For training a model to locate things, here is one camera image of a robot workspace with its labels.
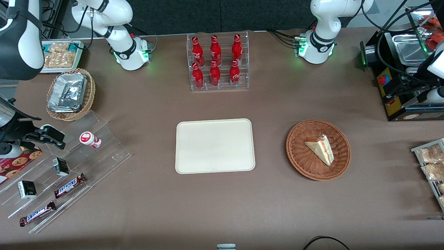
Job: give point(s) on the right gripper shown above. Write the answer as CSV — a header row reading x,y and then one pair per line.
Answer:
x,y
15,129

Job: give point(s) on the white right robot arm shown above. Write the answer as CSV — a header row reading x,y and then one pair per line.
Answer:
x,y
126,57

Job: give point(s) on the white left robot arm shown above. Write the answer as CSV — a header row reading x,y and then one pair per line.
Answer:
x,y
321,21

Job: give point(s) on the light wicker basket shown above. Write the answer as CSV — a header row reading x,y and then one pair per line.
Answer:
x,y
91,91

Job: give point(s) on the white snack tray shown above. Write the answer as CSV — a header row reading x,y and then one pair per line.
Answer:
x,y
79,52

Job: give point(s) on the cream plastic tray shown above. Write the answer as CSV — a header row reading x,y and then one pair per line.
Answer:
x,y
215,146

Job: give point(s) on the brown wicker basket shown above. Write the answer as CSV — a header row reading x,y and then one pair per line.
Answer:
x,y
301,159

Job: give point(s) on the wrapped triangle sandwich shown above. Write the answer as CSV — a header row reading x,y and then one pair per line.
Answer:
x,y
322,148

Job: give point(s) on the small black carton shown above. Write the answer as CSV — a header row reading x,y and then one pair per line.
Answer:
x,y
61,166
27,189

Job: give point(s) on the red cookie box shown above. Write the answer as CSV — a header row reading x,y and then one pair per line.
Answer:
x,y
17,163

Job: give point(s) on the red-lidded white jar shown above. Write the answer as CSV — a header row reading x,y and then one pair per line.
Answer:
x,y
89,139

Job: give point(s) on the stack of foil containers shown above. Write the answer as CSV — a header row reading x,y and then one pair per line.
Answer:
x,y
67,92

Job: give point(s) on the Snickers bar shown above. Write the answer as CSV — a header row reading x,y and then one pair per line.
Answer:
x,y
37,214
70,185

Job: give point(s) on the clear acrylic stepped shelf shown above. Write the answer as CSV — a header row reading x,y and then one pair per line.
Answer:
x,y
104,152

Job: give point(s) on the clear bag of puffed snacks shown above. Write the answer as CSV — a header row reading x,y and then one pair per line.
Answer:
x,y
59,59
59,47

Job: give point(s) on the red cola bottle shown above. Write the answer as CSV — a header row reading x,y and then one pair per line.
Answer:
x,y
197,52
235,74
215,74
215,51
237,49
197,77

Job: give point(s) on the clear acrylic bottle rack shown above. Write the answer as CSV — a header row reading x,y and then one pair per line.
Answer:
x,y
222,86

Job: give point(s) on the red emergency stop button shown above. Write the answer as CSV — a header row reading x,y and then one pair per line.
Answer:
x,y
382,80

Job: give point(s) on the black and yellow control box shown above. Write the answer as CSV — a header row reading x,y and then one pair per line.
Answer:
x,y
393,100

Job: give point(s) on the steel pan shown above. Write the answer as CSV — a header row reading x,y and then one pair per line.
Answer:
x,y
409,48

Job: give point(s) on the clear bag of fried snacks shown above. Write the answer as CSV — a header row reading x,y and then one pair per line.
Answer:
x,y
432,154
434,172

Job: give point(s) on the orange snack packets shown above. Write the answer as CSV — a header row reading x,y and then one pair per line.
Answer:
x,y
435,33

